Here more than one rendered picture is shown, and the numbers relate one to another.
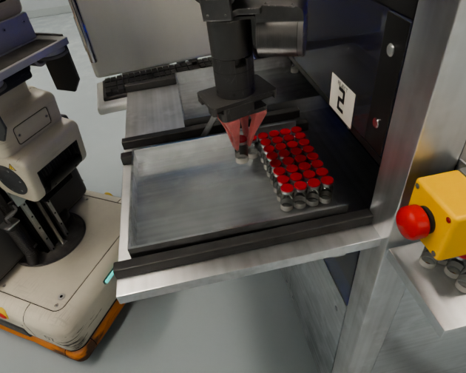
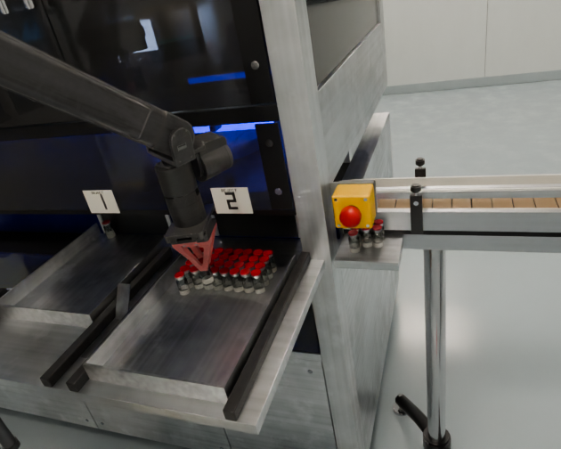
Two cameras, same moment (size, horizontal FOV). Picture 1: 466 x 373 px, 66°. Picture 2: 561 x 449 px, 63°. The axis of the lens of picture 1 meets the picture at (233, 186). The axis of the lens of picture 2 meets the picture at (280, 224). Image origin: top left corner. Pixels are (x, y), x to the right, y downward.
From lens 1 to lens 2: 0.51 m
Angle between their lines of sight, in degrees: 49
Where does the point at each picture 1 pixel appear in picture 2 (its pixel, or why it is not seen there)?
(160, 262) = (252, 374)
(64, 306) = not seen: outside the picture
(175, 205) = (188, 357)
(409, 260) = (347, 256)
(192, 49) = not seen: outside the picture
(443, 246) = (369, 216)
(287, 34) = (223, 155)
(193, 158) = (141, 330)
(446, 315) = (390, 258)
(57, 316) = not seen: outside the picture
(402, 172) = (317, 203)
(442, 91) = (316, 145)
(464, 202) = (361, 190)
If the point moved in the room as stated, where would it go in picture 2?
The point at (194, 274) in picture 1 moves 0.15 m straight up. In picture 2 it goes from (276, 362) to (257, 286)
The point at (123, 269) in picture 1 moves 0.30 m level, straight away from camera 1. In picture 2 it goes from (238, 403) to (32, 436)
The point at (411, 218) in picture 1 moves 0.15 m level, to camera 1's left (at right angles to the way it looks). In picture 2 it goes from (352, 212) to (323, 257)
